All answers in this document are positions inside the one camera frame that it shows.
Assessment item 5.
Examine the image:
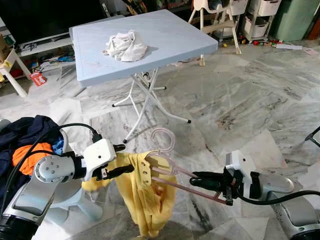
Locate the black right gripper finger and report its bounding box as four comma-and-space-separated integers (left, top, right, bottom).
190, 171, 226, 191

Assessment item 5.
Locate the pink plastic hanger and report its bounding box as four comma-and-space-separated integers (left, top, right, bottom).
144, 127, 233, 206

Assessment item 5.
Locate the yellow garment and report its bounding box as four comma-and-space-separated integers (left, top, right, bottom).
81, 151, 178, 239

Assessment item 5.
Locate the pale pink garment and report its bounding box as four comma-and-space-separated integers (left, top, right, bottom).
103, 30, 150, 63

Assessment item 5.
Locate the pale laundry tub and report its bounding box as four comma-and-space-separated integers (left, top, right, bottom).
47, 129, 104, 224

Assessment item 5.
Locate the orange garment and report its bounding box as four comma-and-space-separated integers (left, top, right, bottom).
11, 142, 54, 177

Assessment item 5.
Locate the grey folding table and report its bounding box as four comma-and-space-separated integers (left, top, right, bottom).
69, 9, 219, 144

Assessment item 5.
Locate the red white packet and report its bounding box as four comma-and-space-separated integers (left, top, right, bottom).
30, 71, 49, 87

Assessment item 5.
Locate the white television stand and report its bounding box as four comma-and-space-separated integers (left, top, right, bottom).
15, 34, 77, 73

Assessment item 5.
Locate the small white side table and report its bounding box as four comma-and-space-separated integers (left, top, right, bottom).
0, 47, 30, 99

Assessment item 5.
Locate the black television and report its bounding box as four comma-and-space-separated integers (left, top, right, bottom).
0, 0, 110, 47

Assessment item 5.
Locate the white paper sheet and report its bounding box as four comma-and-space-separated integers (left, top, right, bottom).
275, 43, 304, 51

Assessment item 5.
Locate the white baby high chair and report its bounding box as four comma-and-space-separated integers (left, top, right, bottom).
187, 0, 244, 67

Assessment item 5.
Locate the grey drawer trolley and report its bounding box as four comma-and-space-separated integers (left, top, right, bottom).
242, 0, 282, 43

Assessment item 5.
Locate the green storage bin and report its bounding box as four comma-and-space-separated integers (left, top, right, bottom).
270, 0, 320, 42

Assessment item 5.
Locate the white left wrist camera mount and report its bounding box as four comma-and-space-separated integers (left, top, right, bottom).
82, 138, 119, 181

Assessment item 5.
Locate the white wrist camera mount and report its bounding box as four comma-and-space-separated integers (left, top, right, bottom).
82, 138, 119, 181
225, 150, 252, 184

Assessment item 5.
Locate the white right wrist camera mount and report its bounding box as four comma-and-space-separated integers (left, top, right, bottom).
225, 150, 252, 184

